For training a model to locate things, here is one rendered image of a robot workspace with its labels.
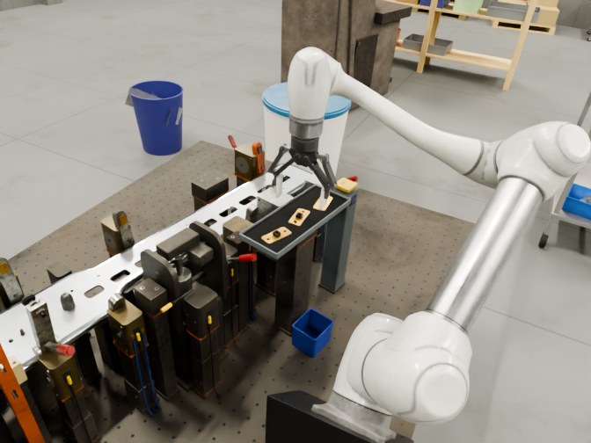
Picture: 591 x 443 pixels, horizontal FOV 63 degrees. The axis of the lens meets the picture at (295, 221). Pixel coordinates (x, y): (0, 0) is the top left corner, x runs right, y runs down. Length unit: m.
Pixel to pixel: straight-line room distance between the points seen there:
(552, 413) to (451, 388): 1.75
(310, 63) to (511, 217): 0.57
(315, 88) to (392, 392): 0.70
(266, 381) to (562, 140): 1.05
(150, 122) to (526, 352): 3.10
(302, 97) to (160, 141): 3.05
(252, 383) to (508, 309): 1.91
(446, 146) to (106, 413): 1.20
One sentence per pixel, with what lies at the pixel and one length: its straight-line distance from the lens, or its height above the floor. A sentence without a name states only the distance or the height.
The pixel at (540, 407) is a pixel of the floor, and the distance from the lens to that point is 2.71.
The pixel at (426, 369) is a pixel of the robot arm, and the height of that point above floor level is 1.25.
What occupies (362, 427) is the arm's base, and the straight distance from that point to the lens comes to 1.19.
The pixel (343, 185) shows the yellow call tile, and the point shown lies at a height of 1.16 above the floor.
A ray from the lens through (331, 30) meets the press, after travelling 4.65.
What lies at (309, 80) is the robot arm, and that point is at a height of 1.59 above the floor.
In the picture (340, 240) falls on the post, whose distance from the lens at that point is 1.69.
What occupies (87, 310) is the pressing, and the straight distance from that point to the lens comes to 1.43.
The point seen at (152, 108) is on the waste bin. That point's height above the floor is 0.44.
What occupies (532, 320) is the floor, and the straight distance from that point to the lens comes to 3.12.
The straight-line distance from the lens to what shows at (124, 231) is 1.61.
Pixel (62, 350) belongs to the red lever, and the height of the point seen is 1.14.
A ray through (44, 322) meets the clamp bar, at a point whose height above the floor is 1.16.
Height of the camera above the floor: 1.98
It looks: 36 degrees down
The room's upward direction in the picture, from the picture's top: 4 degrees clockwise
